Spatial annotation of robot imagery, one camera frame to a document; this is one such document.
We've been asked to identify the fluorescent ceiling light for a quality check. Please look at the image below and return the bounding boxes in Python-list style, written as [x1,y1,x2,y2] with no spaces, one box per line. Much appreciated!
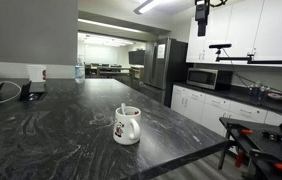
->
[133,0,163,16]

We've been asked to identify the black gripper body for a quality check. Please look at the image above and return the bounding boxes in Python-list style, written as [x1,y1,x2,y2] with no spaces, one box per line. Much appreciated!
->
[194,0,211,23]

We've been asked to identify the clear plastic water bottle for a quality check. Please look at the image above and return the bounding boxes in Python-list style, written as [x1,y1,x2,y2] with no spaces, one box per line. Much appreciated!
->
[74,56,86,84]

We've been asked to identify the white mug with cartoon print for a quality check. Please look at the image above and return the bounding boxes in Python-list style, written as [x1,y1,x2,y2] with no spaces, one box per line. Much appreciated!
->
[112,105,142,146]

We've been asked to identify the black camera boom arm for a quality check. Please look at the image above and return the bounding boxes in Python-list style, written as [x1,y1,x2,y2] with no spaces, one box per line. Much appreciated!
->
[214,48,282,67]

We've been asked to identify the white base cabinets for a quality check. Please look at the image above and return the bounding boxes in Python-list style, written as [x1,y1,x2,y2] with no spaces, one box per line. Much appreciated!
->
[170,84,282,138]

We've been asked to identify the background office tables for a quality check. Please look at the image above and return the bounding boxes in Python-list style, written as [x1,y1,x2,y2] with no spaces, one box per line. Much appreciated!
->
[85,63,133,80]

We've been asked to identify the black stereo camera bar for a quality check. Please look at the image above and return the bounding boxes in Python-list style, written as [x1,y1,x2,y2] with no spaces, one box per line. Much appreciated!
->
[208,43,233,50]

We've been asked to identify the silver microwave oven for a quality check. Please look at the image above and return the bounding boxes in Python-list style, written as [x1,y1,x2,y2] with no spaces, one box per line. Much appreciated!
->
[186,67,234,91]

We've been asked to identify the white wall cabinets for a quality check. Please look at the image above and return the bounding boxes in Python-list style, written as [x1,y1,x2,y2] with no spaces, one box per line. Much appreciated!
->
[185,0,282,66]

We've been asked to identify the black robot cart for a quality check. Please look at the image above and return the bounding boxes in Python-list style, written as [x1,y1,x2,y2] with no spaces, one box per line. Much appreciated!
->
[218,116,282,180]

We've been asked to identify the black bowl with utensil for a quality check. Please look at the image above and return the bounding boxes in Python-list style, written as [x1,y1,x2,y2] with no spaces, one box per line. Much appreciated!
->
[0,80,23,106]

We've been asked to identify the black wall television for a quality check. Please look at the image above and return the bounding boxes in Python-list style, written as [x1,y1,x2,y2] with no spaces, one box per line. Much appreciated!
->
[128,49,146,66]

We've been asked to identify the stainless steel refrigerator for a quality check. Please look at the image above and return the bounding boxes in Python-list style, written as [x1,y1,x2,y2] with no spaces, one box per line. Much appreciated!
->
[142,37,189,108]

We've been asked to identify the white cup with red print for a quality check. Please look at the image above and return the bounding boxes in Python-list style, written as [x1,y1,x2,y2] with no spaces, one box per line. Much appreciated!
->
[26,64,48,83]

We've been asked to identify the white paper sheet on refrigerator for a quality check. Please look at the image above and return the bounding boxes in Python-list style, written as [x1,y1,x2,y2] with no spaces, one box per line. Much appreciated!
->
[156,43,166,60]

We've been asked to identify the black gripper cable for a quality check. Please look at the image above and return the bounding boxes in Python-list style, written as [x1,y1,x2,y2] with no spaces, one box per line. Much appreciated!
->
[209,0,229,8]

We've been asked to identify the plate on kitchen counter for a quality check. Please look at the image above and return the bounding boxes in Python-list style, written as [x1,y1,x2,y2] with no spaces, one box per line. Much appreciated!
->
[267,92,282,101]

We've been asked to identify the dark bottle on kitchen counter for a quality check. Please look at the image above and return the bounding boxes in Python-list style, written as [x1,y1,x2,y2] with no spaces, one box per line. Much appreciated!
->
[249,83,261,98]
[259,85,271,100]

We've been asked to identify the red clamp handle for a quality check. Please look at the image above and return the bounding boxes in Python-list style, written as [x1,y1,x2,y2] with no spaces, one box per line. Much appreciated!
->
[234,151,246,169]

